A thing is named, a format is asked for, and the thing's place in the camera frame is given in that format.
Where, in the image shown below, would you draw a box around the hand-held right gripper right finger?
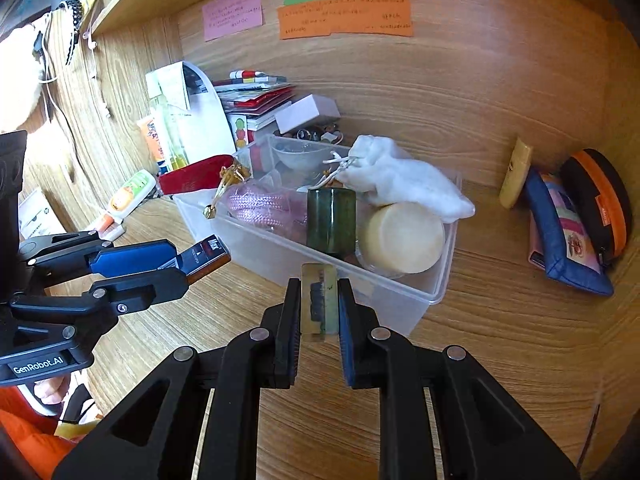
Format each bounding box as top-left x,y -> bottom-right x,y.
337,277 -> 583,480

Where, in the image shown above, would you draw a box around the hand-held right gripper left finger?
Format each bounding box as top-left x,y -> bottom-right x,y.
52,277 -> 303,480

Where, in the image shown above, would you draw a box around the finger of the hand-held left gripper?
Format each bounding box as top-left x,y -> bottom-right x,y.
17,231 -> 177,278
10,266 -> 190,326

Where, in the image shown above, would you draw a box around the small dark blue box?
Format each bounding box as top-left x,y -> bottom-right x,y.
172,235 -> 232,283

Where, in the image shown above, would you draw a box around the clear plastic bin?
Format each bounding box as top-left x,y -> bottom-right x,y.
172,134 -> 461,338

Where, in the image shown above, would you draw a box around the red velvet pouch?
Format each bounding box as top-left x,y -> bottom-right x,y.
158,156 -> 236,197

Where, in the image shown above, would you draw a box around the dark green glass jar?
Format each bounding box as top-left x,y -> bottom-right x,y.
306,187 -> 357,261

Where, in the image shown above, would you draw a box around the white drawstring pouch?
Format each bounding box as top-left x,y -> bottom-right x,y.
322,135 -> 476,223

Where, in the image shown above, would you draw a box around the person's left forearm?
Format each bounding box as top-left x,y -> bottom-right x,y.
0,387 -> 76,480

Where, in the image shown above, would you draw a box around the wooden desktop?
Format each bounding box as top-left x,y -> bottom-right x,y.
60,180 -> 640,480

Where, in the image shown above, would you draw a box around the person's left hand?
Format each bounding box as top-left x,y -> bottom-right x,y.
32,377 -> 68,406

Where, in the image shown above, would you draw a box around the small orange white tube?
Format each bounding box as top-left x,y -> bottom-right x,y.
94,212 -> 126,242

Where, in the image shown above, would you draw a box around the green white cream tube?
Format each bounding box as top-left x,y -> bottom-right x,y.
107,170 -> 157,221

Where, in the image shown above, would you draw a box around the white printed paper bag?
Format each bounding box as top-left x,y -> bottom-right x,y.
17,187 -> 68,241

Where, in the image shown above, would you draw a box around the yellow soap block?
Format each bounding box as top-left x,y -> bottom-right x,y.
357,201 -> 446,275

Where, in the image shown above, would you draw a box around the orange sunscreen tube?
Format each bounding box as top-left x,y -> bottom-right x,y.
136,115 -> 168,173

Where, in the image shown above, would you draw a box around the yellow liquid bottle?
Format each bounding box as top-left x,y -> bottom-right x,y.
155,95 -> 190,171

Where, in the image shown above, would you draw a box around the white paper sheets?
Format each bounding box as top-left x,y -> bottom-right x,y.
181,61 -> 236,162

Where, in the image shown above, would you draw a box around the fruit sticker sheet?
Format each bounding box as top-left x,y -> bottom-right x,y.
227,112 -> 251,157

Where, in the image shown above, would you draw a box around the white bowl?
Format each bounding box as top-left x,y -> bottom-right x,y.
272,141 -> 326,173

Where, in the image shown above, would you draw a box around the handwritten white paper sheet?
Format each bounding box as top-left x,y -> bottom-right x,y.
146,65 -> 193,112

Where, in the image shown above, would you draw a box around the pile of small trinkets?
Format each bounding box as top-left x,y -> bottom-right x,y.
282,120 -> 346,147

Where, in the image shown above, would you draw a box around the stack of booklets and cards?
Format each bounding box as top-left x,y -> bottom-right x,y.
212,70 -> 296,133

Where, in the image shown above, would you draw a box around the white cardboard box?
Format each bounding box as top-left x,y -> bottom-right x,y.
274,94 -> 341,135

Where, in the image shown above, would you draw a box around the yellow cream bottle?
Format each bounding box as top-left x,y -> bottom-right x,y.
499,136 -> 534,209

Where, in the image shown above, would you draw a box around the blue fabric pouch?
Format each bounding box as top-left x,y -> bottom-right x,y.
524,167 -> 615,297

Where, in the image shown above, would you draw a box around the black dotted hair band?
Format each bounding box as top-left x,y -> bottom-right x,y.
62,0 -> 87,66

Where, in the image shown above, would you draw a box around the pink paper note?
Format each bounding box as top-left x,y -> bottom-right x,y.
202,0 -> 264,42

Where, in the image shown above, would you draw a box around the black orange zip case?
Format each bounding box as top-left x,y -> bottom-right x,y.
559,148 -> 632,266

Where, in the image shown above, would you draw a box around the orange paper note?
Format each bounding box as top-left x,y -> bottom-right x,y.
278,0 -> 415,41

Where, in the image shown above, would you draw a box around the pink woven cord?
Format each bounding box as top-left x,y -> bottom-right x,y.
220,182 -> 308,233

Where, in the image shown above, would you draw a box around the white earphone cable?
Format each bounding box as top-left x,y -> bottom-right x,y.
42,10 -> 112,121

